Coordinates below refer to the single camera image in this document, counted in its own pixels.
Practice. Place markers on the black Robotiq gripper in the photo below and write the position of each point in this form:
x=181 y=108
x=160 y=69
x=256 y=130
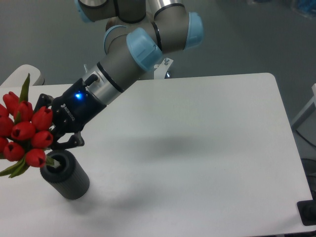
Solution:
x=71 y=112

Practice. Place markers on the red tulip bouquet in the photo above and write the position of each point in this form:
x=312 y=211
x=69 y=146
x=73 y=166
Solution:
x=25 y=133

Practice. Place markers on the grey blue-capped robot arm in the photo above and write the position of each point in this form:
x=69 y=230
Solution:
x=186 y=32

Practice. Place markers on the dark grey ribbed vase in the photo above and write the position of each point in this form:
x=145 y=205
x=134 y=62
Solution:
x=69 y=179

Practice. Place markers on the white chair armrest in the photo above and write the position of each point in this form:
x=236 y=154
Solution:
x=18 y=77

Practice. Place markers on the black device at table edge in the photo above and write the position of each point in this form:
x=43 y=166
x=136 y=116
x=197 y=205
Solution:
x=307 y=211

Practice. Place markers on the black gripper cable connector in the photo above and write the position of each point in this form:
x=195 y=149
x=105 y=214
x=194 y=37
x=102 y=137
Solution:
x=91 y=79

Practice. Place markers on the white furniture frame at right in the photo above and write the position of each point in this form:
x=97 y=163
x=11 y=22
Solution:
x=305 y=112

